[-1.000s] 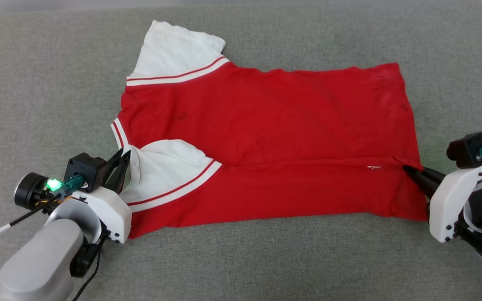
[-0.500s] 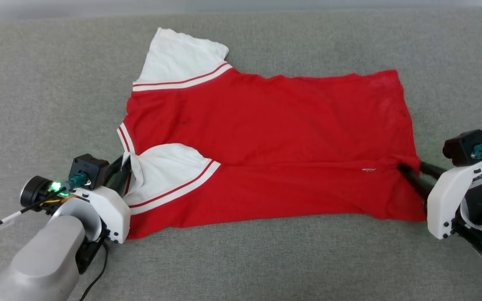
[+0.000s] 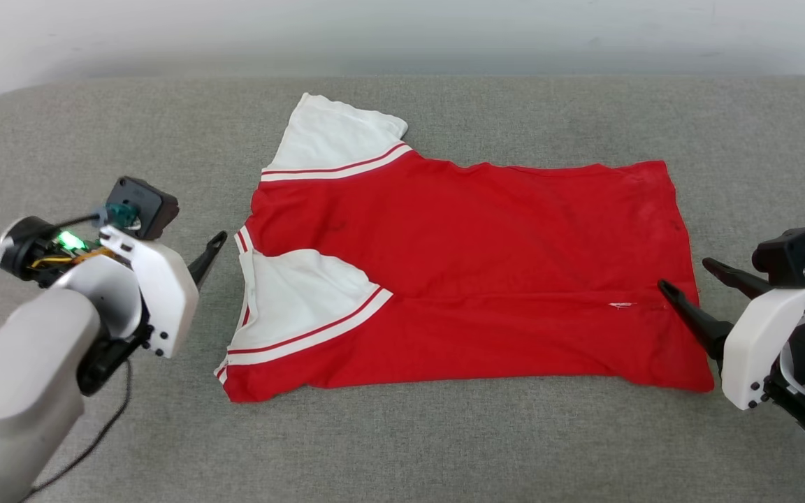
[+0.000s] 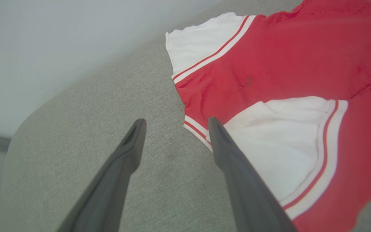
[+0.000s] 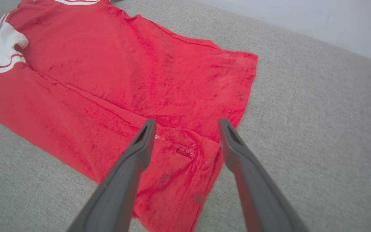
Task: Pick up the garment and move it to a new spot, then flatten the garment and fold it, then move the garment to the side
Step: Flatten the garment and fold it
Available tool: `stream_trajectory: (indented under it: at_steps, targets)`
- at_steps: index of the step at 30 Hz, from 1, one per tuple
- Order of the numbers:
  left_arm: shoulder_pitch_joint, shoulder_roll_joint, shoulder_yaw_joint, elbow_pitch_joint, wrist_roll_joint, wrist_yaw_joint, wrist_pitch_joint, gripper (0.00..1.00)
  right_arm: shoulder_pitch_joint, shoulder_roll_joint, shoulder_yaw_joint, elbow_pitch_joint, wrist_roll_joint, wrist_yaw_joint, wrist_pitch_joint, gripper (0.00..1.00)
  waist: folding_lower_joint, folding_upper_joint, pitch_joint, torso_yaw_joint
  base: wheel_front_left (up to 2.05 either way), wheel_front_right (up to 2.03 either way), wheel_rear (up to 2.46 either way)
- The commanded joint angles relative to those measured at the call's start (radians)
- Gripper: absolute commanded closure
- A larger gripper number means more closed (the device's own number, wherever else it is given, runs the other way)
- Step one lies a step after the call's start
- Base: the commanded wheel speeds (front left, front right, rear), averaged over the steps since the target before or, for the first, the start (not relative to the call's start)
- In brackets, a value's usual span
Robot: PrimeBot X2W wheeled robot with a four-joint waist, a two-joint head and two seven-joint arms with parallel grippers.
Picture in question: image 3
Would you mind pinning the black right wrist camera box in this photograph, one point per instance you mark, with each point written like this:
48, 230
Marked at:
790, 255

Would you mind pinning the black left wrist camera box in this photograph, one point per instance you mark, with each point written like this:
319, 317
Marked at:
147, 202

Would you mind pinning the red and white shirt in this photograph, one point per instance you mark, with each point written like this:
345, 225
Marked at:
479, 244

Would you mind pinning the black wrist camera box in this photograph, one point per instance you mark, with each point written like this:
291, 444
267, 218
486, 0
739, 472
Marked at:
147, 202
790, 255

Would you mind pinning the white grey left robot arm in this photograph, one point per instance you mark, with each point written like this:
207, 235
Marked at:
11, 391

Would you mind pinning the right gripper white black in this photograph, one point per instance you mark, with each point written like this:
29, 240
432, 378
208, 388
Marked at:
752, 349

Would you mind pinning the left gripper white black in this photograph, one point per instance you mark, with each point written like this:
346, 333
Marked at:
161, 293

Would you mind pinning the teal left camera connector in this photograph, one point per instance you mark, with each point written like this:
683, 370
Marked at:
119, 212

